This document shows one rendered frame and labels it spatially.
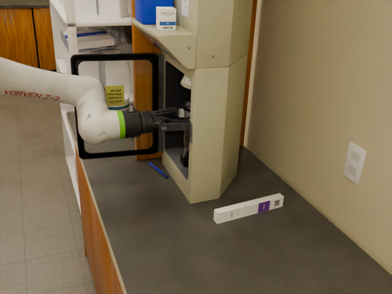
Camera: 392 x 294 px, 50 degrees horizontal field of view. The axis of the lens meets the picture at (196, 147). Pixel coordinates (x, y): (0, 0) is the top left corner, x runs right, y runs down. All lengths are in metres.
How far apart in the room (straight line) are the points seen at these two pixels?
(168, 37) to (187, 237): 0.59
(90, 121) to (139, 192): 0.34
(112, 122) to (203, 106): 0.29
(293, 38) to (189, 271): 0.88
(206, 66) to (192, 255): 0.55
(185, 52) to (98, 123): 0.35
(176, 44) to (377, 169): 0.67
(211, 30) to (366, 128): 0.53
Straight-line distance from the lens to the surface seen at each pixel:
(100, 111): 1.36
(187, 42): 1.24
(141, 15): 1.39
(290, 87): 1.60
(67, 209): 3.19
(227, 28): 1.28
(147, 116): 1.39
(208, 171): 1.42
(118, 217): 1.40
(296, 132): 1.59
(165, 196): 1.49
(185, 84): 1.40
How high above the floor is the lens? 1.73
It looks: 25 degrees down
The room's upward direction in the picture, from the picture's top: 2 degrees clockwise
